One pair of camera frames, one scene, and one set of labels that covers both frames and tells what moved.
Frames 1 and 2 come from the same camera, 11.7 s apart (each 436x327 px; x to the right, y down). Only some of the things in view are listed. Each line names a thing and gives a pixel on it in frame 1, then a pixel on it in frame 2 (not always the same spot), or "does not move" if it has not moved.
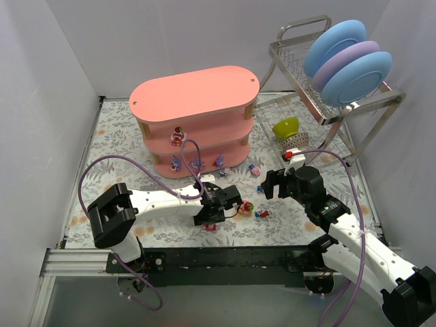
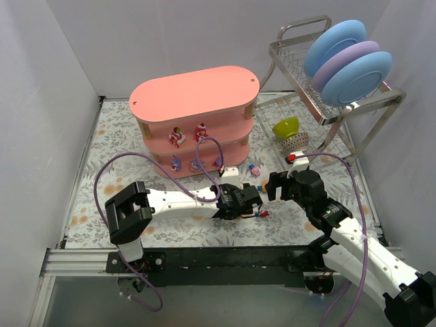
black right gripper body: x=277 y=184 does not move
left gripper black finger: x=230 y=195 → x=250 y=195
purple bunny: x=197 y=164 does not move
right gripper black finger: x=276 y=176 does not move
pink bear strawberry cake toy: x=178 y=136 does not move
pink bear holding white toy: x=210 y=227 → x=200 y=132
